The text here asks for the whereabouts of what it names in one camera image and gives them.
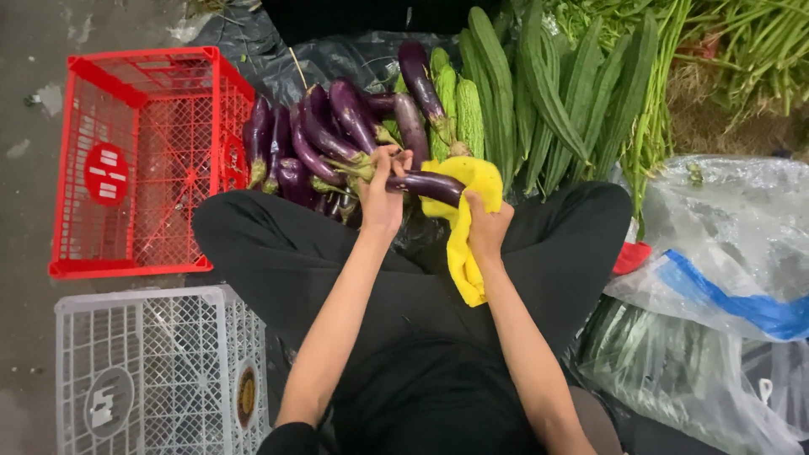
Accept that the yellow cloth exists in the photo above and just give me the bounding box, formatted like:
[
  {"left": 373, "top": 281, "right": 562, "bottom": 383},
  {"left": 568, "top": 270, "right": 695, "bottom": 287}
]
[{"left": 420, "top": 156, "right": 505, "bottom": 308}]

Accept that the person's left hand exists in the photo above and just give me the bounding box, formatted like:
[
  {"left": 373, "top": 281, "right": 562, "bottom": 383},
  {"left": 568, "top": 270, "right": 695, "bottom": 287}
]
[{"left": 356, "top": 144, "right": 415, "bottom": 238}]

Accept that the slim green bitter gourd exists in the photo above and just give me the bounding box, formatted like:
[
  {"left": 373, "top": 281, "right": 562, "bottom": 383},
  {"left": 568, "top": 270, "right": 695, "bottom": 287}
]
[{"left": 430, "top": 63, "right": 458, "bottom": 163}]

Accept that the pile of green ridge gourds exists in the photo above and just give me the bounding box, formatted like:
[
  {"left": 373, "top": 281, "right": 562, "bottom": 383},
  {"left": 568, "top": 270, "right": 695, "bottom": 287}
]
[{"left": 458, "top": 0, "right": 661, "bottom": 198}]

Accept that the bundle of green stalks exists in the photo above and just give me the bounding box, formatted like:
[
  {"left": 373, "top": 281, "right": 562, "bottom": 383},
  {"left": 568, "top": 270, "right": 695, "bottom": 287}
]
[{"left": 618, "top": 0, "right": 695, "bottom": 236}]

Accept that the person's right hand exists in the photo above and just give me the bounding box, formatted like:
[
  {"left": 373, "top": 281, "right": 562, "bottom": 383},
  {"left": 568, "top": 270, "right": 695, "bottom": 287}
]
[{"left": 463, "top": 190, "right": 516, "bottom": 260}]

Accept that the pile of purple eggplants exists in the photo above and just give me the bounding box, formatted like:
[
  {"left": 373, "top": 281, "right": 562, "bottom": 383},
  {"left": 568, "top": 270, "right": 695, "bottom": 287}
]
[{"left": 242, "top": 41, "right": 457, "bottom": 226}]

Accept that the black plastic sheet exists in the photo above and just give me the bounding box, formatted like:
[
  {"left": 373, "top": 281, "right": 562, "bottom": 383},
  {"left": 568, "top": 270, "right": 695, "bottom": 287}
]
[{"left": 190, "top": 0, "right": 463, "bottom": 110}]

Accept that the long purple eggplant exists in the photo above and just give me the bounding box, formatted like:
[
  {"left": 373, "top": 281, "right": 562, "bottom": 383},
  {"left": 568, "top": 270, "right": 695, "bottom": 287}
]
[{"left": 386, "top": 170, "right": 466, "bottom": 209}]

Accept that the clear bag with white handle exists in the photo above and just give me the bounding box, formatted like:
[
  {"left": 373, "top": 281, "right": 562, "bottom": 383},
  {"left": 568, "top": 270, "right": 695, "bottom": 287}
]
[{"left": 741, "top": 340, "right": 809, "bottom": 438}]

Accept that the person's black clothing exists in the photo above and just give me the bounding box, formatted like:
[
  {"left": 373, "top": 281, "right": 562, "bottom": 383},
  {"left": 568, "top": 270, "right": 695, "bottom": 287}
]
[{"left": 191, "top": 180, "right": 633, "bottom": 455}]

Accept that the large green bitter gourd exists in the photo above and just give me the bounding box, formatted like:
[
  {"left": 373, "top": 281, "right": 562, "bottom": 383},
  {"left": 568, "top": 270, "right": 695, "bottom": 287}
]
[{"left": 455, "top": 77, "right": 486, "bottom": 159}]

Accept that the clear bag of green vegetables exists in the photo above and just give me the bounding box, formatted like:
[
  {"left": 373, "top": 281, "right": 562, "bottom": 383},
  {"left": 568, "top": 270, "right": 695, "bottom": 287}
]
[{"left": 574, "top": 294, "right": 805, "bottom": 455}]

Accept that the red cloth piece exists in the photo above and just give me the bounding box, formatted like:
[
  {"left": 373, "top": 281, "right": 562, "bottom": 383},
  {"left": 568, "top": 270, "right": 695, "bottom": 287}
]
[{"left": 611, "top": 241, "right": 652, "bottom": 276}]

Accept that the red plastic crate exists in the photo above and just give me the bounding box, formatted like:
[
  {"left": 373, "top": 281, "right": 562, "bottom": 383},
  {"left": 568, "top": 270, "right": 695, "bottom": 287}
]
[{"left": 48, "top": 45, "right": 257, "bottom": 281}]

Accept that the heap of leafy greens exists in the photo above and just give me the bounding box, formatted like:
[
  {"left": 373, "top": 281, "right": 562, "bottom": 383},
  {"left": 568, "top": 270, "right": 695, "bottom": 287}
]
[{"left": 670, "top": 0, "right": 809, "bottom": 121}]

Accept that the clear bag with blue stripe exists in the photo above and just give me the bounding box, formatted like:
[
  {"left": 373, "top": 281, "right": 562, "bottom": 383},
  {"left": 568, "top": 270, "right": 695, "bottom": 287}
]
[{"left": 603, "top": 155, "right": 809, "bottom": 343}]

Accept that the white plastic crate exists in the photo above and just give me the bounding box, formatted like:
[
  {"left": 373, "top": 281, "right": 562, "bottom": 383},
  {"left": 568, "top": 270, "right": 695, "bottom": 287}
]
[{"left": 54, "top": 284, "right": 273, "bottom": 455}]

